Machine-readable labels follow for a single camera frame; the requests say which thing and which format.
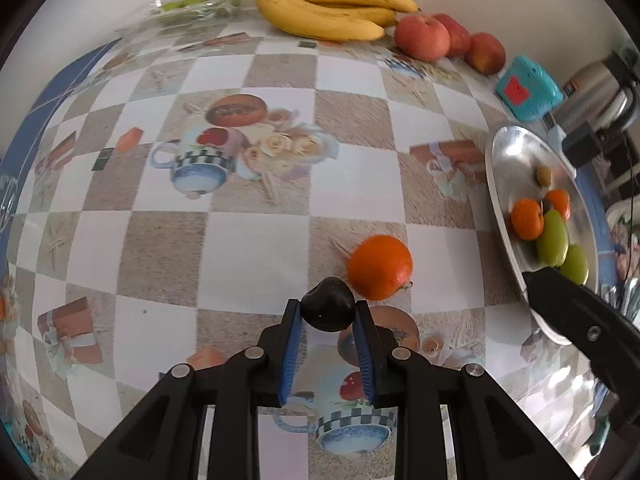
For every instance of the clear bag green fruit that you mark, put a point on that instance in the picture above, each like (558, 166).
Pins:
(167, 10)

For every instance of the middle red apple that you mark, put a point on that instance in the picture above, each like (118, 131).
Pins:
(459, 37)

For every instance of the green guava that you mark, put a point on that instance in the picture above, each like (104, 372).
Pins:
(575, 266)
(552, 245)

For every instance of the large steel plate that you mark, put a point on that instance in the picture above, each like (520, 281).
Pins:
(512, 155)

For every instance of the steel thermos kettle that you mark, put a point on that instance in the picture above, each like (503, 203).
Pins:
(602, 94)

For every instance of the black power adapter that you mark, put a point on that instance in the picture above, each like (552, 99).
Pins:
(581, 146)

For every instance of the right red apple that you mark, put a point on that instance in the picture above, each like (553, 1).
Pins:
(486, 54)

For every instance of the brown longan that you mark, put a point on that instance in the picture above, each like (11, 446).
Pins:
(544, 176)

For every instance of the dark plum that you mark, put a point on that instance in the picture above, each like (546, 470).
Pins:
(329, 306)

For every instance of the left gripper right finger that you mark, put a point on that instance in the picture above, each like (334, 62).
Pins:
(437, 407)

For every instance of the yellow banana bunch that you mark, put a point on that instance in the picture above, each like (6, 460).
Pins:
(335, 20)

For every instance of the clear glass mug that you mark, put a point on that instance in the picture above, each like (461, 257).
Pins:
(9, 195)

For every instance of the orange tangerine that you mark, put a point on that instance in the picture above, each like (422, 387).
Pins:
(558, 199)
(527, 219)
(379, 267)

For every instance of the red apple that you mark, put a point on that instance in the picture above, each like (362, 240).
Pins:
(459, 37)
(486, 54)

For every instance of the front pink apple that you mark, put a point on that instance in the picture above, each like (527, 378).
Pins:
(422, 37)

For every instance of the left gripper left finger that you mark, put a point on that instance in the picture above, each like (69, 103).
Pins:
(161, 437)

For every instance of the teal toy box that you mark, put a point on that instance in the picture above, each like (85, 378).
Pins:
(528, 90)

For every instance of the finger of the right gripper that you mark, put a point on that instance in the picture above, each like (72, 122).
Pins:
(573, 312)

